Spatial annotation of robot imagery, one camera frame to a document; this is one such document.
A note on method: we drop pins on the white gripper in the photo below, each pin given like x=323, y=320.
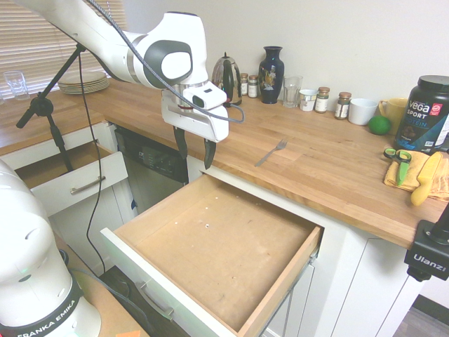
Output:
x=196, y=121

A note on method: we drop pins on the silver metal fork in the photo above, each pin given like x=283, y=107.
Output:
x=270, y=153

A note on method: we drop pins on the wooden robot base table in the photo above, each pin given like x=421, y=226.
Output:
x=105, y=309

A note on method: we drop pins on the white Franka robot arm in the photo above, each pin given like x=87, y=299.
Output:
x=168, y=35

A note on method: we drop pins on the large open wooden drawer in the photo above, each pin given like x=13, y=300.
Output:
x=217, y=245

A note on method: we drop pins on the small open white drawer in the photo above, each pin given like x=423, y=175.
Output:
x=87, y=173

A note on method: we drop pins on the black steel dishwasher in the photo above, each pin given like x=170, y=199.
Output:
x=154, y=175

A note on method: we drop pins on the small spice jar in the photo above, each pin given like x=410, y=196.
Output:
x=244, y=84
x=253, y=87

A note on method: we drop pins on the dark blue decorated vase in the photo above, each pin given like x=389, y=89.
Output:
x=270, y=75

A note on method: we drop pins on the clear glass tumbler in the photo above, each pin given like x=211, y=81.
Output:
x=292, y=93

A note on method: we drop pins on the small white printed cup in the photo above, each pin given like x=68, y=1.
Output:
x=308, y=101

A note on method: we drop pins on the stack of beige plates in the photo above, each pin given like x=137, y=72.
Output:
x=84, y=84

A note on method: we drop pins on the spice jar with green label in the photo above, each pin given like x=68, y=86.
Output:
x=322, y=101

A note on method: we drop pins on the spice jar with dark contents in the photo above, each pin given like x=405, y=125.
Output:
x=342, y=107

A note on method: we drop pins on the plain white cup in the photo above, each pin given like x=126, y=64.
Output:
x=361, y=112

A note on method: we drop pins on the green lime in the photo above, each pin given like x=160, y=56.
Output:
x=379, y=125

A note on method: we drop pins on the clear drinking glass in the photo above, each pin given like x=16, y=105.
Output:
x=14, y=86

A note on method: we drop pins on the window blinds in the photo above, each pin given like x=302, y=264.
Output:
x=28, y=42

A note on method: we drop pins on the yellow mug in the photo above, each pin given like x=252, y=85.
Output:
x=396, y=110

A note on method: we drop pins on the white kitchen cabinet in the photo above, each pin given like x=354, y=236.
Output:
x=358, y=281

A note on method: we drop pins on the black Vega protein tub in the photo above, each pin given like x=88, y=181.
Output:
x=421, y=116

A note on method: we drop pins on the yellow knife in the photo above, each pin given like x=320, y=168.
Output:
x=426, y=179

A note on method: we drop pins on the yellow folded cloth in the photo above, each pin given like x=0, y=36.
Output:
x=440, y=186

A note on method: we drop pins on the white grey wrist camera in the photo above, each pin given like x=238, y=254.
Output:
x=207, y=96

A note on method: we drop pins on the black Ulanzi camera mount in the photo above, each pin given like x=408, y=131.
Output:
x=426, y=252

